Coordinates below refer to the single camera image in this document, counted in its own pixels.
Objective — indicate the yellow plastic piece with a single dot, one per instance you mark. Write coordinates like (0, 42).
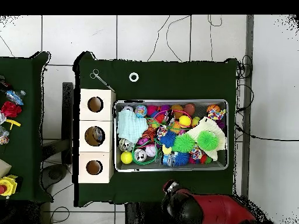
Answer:
(14, 122)

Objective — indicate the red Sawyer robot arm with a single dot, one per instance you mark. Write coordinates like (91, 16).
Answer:
(217, 210)

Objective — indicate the beige box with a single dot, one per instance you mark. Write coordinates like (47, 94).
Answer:
(4, 168)

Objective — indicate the yellow smiley ball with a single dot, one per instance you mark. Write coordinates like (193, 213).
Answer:
(185, 121)

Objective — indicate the colourful spotted cloth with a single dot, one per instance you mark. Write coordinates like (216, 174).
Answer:
(216, 114)

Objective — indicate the blue spiky ball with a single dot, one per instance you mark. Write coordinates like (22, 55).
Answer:
(168, 138)

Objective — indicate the tiger striped plush toy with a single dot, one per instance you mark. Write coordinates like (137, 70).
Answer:
(149, 133)

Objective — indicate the globe print ball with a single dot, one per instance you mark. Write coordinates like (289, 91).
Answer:
(140, 111)

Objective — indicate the red crumpled item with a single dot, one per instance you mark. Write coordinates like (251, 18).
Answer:
(10, 109)

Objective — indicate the crushed clear plastic bottle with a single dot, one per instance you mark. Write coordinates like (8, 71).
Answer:
(98, 134)

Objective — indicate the clear plastic packet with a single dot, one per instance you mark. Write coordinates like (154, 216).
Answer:
(4, 136)

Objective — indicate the dark green tablecloth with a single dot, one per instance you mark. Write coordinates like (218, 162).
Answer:
(175, 81)
(28, 140)

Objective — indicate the blue and clear packet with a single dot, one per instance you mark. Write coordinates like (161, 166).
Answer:
(15, 96)

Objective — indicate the orange basketball toy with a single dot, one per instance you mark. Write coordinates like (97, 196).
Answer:
(213, 108)

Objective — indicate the cream knitted cloth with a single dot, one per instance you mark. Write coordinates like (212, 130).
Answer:
(211, 125)

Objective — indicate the black upright panel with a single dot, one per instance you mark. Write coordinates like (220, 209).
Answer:
(67, 105)

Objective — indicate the yellow emergency stop button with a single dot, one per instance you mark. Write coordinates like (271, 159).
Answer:
(8, 185)

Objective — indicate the wooden box with three holes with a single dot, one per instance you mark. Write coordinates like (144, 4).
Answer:
(107, 130)

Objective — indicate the clear bottle blue label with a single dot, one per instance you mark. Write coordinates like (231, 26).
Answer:
(167, 159)

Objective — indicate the small green spiky toy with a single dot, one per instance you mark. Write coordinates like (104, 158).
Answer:
(184, 142)

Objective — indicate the large green spiky toy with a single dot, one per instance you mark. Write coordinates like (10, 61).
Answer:
(208, 140)

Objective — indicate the silver scissors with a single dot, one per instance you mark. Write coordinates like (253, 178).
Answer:
(100, 79)

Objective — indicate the light blue muslin cloth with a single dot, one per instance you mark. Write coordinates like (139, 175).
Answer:
(130, 127)

